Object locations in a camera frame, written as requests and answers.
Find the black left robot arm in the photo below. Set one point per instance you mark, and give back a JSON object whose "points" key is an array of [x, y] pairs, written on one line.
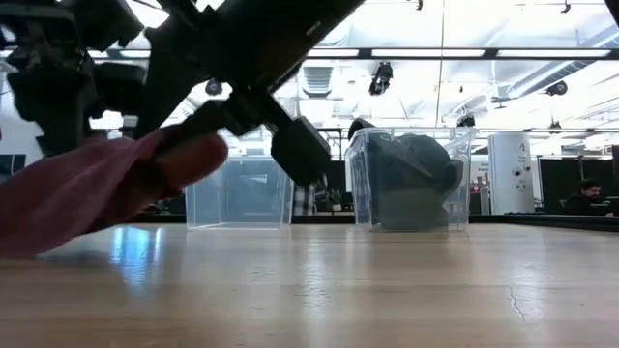
{"points": [[48, 87]]}

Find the black baseball cap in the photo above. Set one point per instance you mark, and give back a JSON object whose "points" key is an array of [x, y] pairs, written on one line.
{"points": [[411, 154]]}

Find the thin vertical ceiling pole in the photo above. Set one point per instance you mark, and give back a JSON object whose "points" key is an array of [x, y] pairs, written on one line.
{"points": [[440, 87]]}

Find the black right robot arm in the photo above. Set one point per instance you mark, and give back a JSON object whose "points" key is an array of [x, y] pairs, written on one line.
{"points": [[614, 9]]}

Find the black overhead frame beam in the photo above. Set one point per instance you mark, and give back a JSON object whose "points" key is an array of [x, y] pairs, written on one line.
{"points": [[491, 53]]}

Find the black hanging spotlight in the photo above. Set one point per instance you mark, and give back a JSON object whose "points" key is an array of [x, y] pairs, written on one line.
{"points": [[382, 77]]}

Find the dark gray baseball cap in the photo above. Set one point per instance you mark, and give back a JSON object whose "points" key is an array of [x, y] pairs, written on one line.
{"points": [[413, 210]]}

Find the black ceiling spotlight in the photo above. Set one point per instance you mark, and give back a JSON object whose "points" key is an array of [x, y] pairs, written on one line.
{"points": [[466, 121]]}

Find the clear plastic bin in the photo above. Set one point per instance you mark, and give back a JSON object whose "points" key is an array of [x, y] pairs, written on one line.
{"points": [[360, 193], [242, 193]]}

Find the red baseball cap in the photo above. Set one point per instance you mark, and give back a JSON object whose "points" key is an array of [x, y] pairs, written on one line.
{"points": [[87, 188]]}

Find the black partition panel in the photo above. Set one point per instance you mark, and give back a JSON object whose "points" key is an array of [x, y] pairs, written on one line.
{"points": [[561, 179]]}

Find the white cylindrical column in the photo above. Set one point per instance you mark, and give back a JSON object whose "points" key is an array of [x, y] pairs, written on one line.
{"points": [[512, 169]]}

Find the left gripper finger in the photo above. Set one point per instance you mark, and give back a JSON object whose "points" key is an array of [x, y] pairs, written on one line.
{"points": [[302, 152], [198, 123]]}

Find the black desk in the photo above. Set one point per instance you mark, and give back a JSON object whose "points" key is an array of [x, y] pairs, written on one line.
{"points": [[556, 221]]}

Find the black ceiling dome camera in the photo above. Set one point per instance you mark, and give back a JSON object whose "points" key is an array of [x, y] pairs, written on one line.
{"points": [[557, 88], [213, 87]]}

